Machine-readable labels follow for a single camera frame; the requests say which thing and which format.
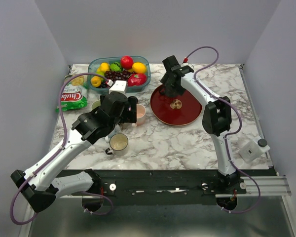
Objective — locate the white box with knob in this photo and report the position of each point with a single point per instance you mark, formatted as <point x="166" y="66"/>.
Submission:
<point x="254" y="149"/>

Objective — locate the yellow orange fruit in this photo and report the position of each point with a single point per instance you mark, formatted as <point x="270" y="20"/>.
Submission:
<point x="104" y="67"/>

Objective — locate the sage green mug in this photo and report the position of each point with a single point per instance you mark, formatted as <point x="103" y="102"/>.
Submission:
<point x="96" y="104"/>

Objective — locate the green chips bag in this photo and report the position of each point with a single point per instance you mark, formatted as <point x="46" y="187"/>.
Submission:
<point x="74" y="95"/>

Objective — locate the dark grey mug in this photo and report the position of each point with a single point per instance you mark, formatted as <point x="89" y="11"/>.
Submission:
<point x="171" y="91"/>

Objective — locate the dark purple grapes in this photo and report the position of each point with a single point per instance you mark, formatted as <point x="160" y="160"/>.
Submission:
<point x="124" y="75"/>

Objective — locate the yellow lemon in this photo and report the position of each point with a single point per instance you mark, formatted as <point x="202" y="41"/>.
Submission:
<point x="139" y="68"/>

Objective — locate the red apple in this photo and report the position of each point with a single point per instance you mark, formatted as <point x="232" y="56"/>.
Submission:
<point x="137" y="79"/>

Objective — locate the pink mug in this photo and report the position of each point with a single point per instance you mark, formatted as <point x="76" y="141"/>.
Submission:
<point x="141" y="115"/>

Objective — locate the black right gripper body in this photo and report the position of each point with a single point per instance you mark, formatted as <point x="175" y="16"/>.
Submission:
<point x="164" y="77"/>

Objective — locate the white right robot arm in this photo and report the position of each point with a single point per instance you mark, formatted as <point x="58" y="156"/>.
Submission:
<point x="216" y="116"/>

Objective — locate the small orange fruit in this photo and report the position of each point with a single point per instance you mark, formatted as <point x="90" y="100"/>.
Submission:
<point x="96" y="81"/>

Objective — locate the white blue mug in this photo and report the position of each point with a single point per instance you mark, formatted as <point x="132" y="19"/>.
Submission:
<point x="115" y="131"/>

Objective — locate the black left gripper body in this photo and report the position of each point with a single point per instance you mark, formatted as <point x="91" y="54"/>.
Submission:
<point x="125" y="111"/>

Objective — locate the beige mug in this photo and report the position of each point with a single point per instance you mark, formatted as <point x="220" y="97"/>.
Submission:
<point x="119" y="145"/>

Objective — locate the red round tray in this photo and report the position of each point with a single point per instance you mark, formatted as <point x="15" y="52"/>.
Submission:
<point x="180" y="110"/>

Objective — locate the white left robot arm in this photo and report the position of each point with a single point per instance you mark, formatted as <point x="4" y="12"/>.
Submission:
<point x="40" y="184"/>

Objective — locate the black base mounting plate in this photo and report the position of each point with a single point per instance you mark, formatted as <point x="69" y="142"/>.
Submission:
<point x="168" y="187"/>

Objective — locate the green striped watermelon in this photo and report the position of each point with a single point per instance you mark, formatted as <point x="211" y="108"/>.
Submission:
<point x="116" y="67"/>

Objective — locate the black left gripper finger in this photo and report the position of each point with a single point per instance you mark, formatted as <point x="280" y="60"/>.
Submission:
<point x="132" y="112"/>
<point x="124" y="124"/>

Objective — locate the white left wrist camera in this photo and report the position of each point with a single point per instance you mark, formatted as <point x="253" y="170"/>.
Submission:
<point x="117" y="86"/>

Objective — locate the green lime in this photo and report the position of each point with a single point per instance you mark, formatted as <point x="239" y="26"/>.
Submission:
<point x="100" y="73"/>

